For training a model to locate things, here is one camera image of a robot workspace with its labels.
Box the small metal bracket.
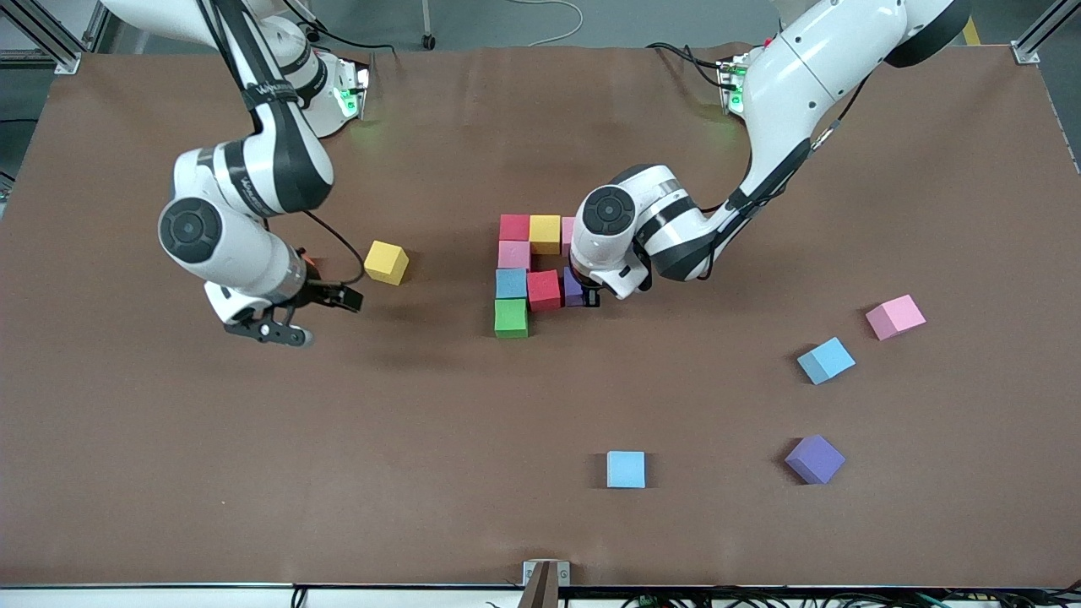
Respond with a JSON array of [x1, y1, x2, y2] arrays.
[[522, 559, 572, 588]]

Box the black arm base cables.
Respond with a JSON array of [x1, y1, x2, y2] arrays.
[[646, 41, 736, 90]]

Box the brown table mat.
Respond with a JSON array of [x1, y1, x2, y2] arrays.
[[0, 42, 1081, 589]]

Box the yellow foam block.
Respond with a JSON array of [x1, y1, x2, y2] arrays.
[[529, 214, 563, 256], [362, 241, 410, 286]]

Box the white floor cable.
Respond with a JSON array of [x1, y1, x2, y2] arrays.
[[507, 0, 585, 48]]

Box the white table edge rail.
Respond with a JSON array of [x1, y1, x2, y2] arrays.
[[0, 584, 1081, 608]]

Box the light blue foam block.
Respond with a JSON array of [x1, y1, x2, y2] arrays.
[[606, 451, 647, 490]]

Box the aluminium frame post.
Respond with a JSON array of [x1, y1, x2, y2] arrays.
[[1011, 0, 1081, 66], [0, 0, 119, 75]]

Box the green foam block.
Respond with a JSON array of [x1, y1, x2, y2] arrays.
[[494, 298, 531, 340]]

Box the brown pole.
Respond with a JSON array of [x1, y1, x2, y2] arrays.
[[517, 562, 560, 608]]

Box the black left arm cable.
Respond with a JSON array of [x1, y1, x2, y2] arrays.
[[705, 74, 872, 281]]

